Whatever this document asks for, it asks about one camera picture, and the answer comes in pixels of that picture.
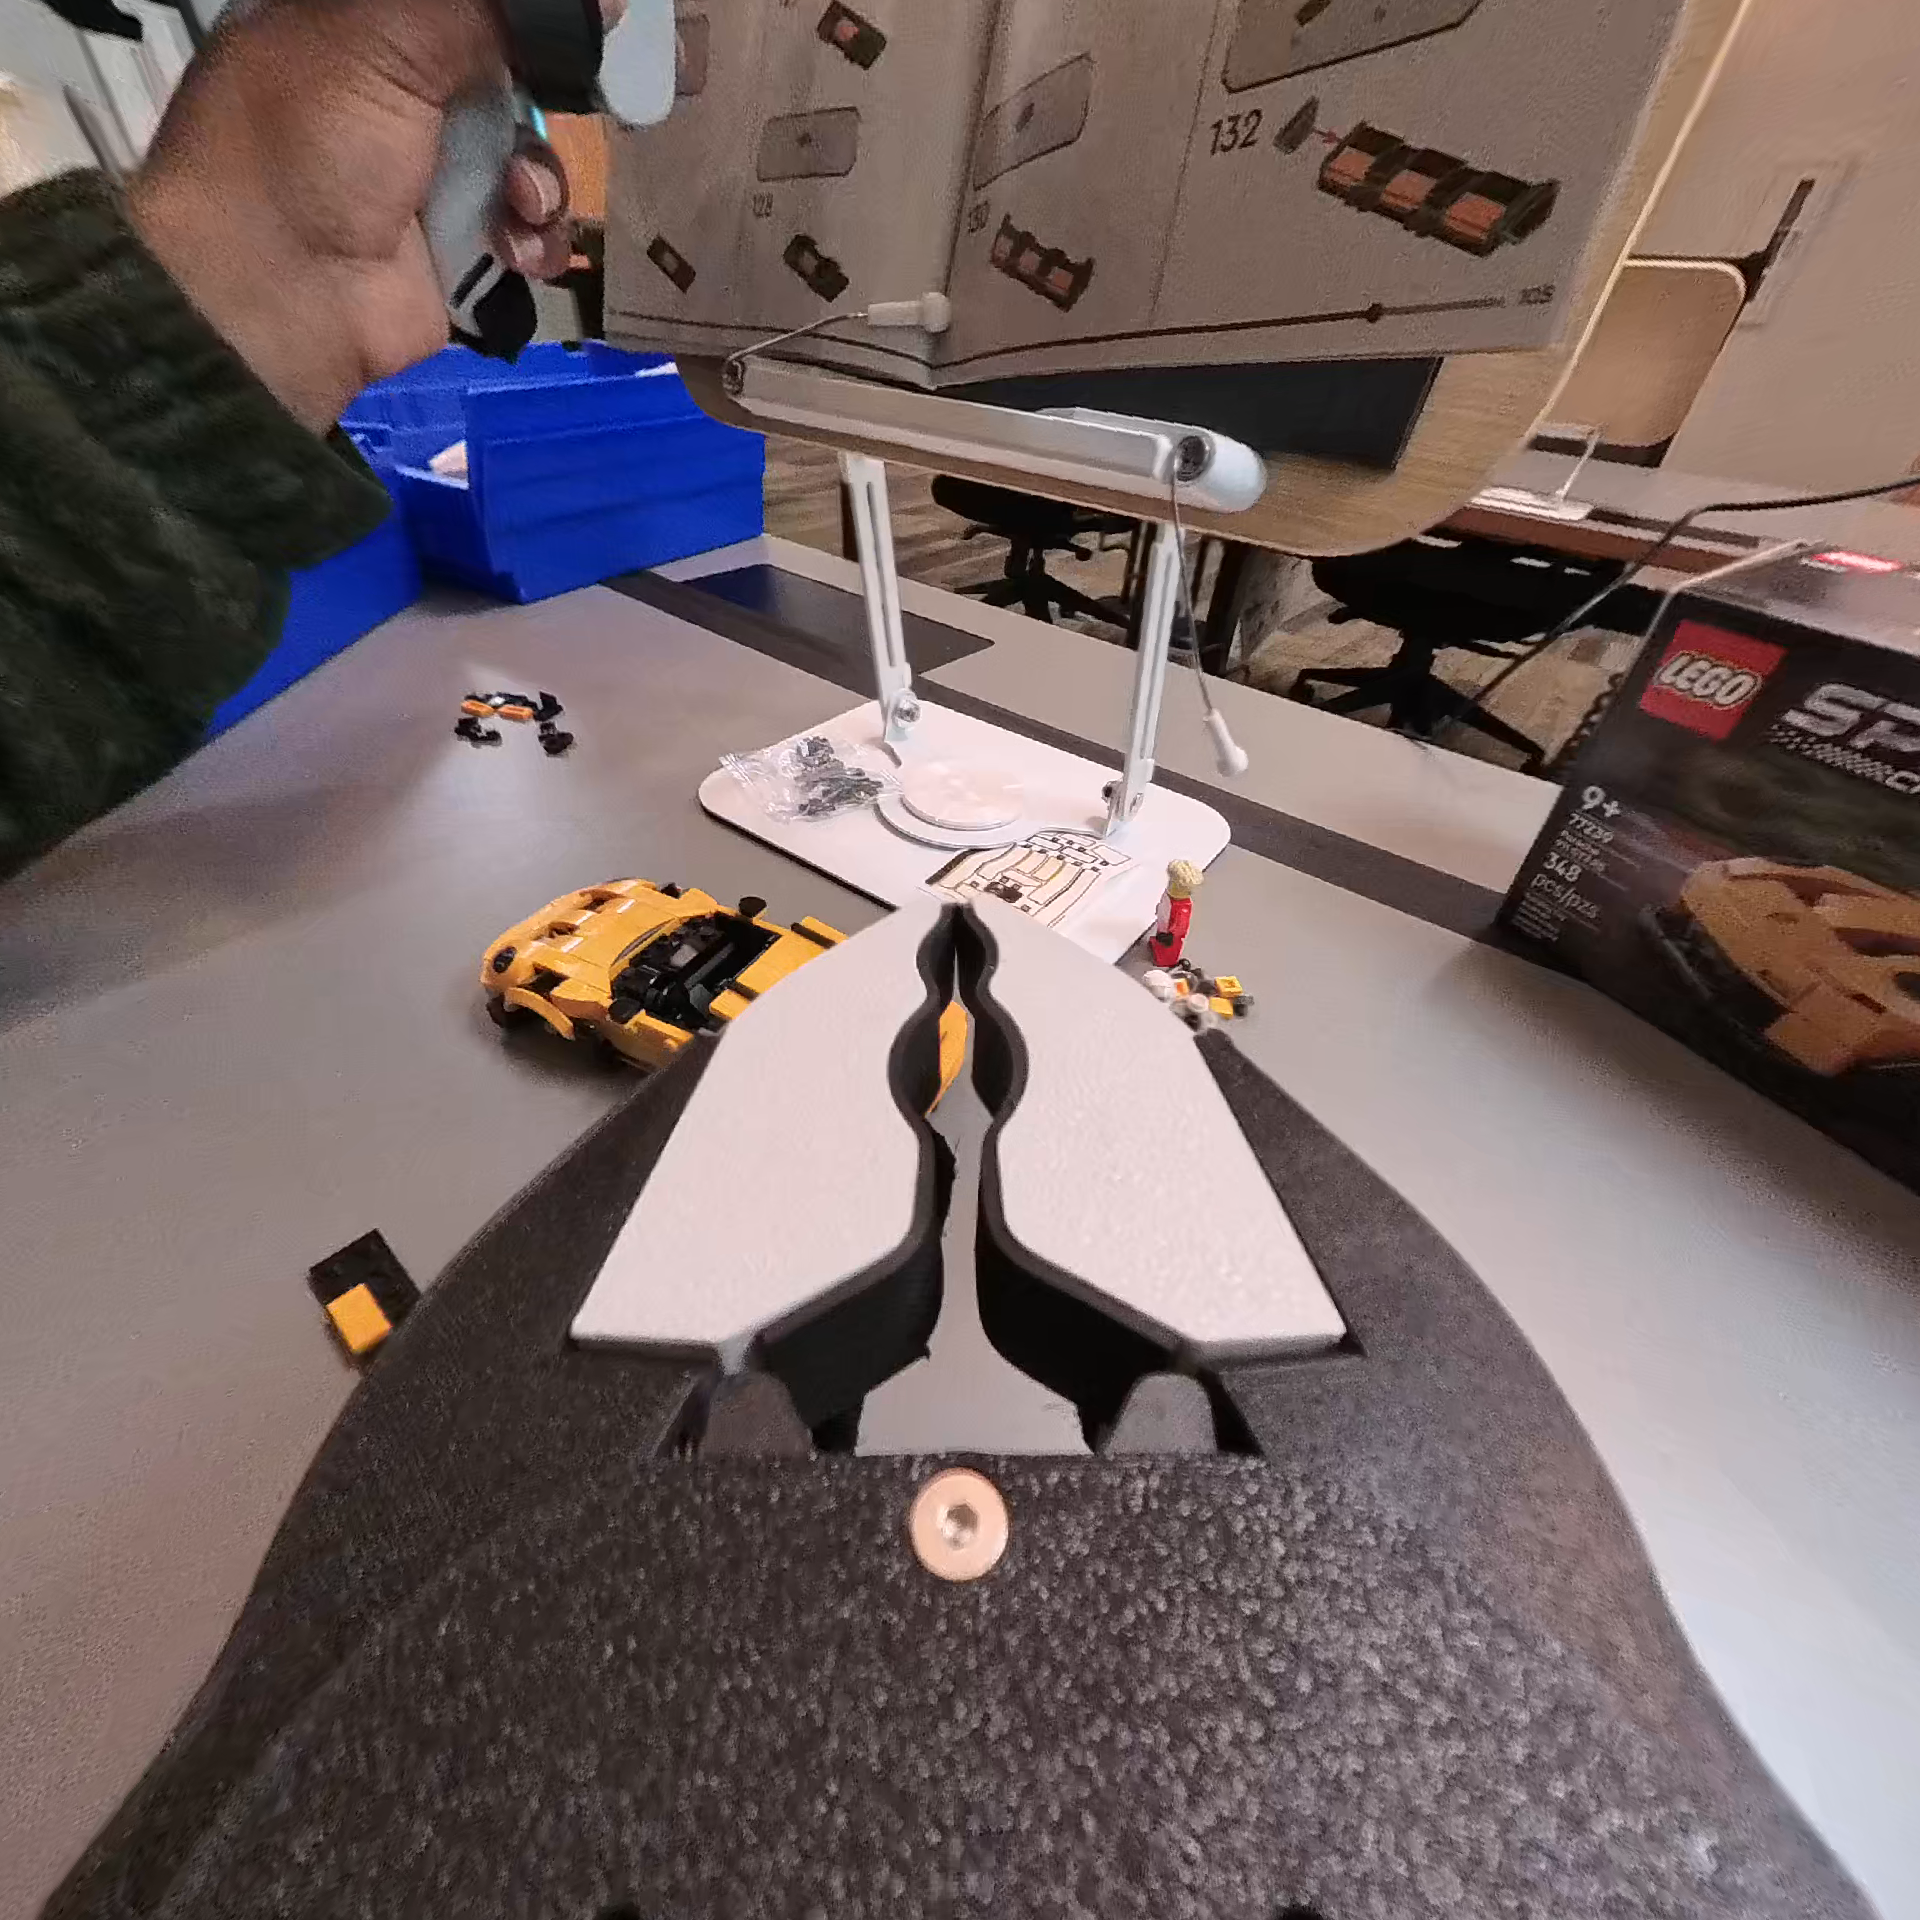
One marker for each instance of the tan rounded wooden panel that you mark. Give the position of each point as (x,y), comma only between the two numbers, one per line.
(1652,352)

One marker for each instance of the black lego box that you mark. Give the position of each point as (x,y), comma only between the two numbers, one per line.
(1724,839)

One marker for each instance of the person's left hand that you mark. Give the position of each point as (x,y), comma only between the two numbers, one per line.
(300,195)

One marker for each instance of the red lego minifigure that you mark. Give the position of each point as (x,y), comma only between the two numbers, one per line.
(1179,922)

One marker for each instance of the small orange lego tile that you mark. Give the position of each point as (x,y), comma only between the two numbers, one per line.
(359,1320)

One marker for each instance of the black office chair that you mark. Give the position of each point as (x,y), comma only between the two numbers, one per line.
(1036,540)
(1442,615)

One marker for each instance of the pile of yellow black bricks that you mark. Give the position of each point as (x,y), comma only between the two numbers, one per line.
(510,715)

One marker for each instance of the clear bag of black parts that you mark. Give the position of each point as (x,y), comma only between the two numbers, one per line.
(811,780)

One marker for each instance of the blue plastic bin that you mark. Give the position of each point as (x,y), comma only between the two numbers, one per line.
(324,615)
(600,481)

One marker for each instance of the brown wooden desk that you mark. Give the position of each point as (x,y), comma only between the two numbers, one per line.
(1724,517)

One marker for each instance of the white book stand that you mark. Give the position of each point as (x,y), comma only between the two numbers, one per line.
(1184,833)

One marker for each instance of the pile of mixed lego pieces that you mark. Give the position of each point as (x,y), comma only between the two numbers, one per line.
(1202,996)

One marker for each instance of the lego instruction booklet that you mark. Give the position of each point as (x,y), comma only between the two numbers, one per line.
(1171,225)

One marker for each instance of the sticker sheet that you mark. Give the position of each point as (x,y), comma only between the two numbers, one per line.
(1036,877)

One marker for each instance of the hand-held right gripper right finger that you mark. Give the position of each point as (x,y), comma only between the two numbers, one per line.
(1155,1185)

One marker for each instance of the black lego plate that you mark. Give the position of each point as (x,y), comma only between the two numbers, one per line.
(359,1260)

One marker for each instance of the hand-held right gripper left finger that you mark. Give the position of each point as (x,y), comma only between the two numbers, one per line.
(765,1171)

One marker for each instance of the yellow lego car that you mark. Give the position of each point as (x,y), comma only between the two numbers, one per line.
(600,960)

